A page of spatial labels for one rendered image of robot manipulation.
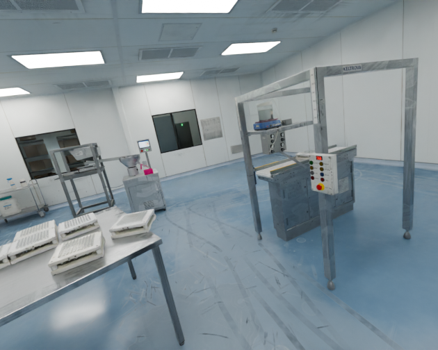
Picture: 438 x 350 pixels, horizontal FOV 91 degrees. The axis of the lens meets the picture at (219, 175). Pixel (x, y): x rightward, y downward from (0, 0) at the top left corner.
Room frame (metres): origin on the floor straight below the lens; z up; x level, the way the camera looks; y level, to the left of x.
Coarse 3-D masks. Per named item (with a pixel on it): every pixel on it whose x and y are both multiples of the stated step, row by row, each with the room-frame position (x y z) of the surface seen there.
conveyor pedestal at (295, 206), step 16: (352, 160) 2.61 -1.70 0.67; (304, 176) 2.28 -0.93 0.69; (352, 176) 2.60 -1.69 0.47; (272, 192) 2.28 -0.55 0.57; (288, 192) 2.20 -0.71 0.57; (304, 192) 2.29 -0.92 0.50; (352, 192) 2.60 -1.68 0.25; (272, 208) 2.32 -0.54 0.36; (288, 208) 2.19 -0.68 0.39; (304, 208) 2.28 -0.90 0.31; (336, 208) 2.48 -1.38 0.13; (352, 208) 2.62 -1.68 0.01; (288, 224) 2.18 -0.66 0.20; (304, 224) 2.26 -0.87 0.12; (320, 224) 2.38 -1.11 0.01; (288, 240) 2.18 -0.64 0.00
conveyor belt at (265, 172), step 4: (336, 148) 2.74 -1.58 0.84; (340, 148) 2.70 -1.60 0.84; (328, 152) 2.59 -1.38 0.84; (340, 152) 2.48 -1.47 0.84; (292, 160) 2.50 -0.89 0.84; (300, 160) 2.42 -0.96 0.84; (280, 164) 2.43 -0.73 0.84; (284, 164) 2.40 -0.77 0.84; (288, 164) 2.37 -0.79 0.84; (304, 164) 2.26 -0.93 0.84; (268, 168) 2.34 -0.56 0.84; (272, 168) 2.31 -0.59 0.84; (276, 168) 2.28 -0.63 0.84; (256, 172) 2.31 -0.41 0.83; (260, 172) 2.24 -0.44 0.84; (264, 172) 2.19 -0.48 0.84; (268, 172) 2.16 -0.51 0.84; (264, 176) 2.17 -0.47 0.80; (268, 176) 2.10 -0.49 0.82
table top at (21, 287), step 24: (96, 216) 1.85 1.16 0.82; (120, 216) 1.73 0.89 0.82; (120, 240) 1.27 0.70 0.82; (144, 240) 1.21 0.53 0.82; (24, 264) 1.19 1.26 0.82; (96, 264) 1.04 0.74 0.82; (120, 264) 1.05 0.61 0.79; (0, 288) 0.98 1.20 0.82; (24, 288) 0.94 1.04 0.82; (48, 288) 0.90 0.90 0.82; (72, 288) 0.91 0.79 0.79; (0, 312) 0.80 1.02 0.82; (24, 312) 0.80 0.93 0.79
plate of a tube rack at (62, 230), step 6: (84, 216) 1.69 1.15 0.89; (90, 216) 1.66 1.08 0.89; (66, 222) 1.61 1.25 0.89; (78, 222) 1.56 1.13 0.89; (84, 222) 1.54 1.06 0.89; (90, 222) 1.54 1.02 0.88; (60, 228) 1.50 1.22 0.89; (66, 228) 1.47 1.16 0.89; (72, 228) 1.47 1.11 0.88; (60, 234) 1.43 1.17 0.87
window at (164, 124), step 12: (156, 120) 6.75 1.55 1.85; (168, 120) 6.86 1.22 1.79; (180, 120) 6.99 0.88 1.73; (192, 120) 7.11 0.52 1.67; (156, 132) 6.72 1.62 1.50; (168, 132) 6.84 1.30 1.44; (180, 132) 6.96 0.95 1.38; (192, 132) 7.09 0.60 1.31; (168, 144) 6.81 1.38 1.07; (180, 144) 6.93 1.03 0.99; (192, 144) 7.06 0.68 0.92
